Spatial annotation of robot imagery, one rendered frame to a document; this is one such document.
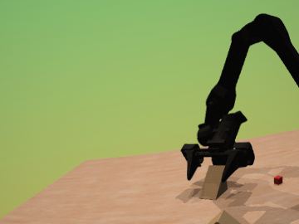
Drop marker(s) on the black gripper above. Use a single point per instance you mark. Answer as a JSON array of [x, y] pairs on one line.
[[219, 147]]

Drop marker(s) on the small red block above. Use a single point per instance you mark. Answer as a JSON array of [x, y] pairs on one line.
[[278, 180]]

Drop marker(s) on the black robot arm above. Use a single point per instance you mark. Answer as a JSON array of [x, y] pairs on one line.
[[221, 99]]

